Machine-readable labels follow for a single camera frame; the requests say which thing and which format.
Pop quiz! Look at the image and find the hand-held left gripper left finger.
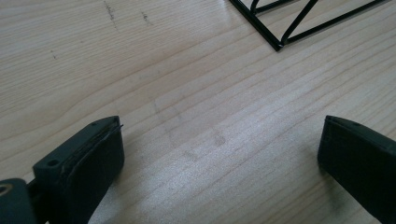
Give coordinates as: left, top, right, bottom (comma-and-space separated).
32, 115, 125, 224

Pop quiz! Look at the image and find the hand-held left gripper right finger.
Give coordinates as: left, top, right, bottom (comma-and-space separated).
317, 115, 396, 224

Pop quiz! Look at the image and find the black wire rack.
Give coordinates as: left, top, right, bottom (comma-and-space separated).
229, 0, 387, 52

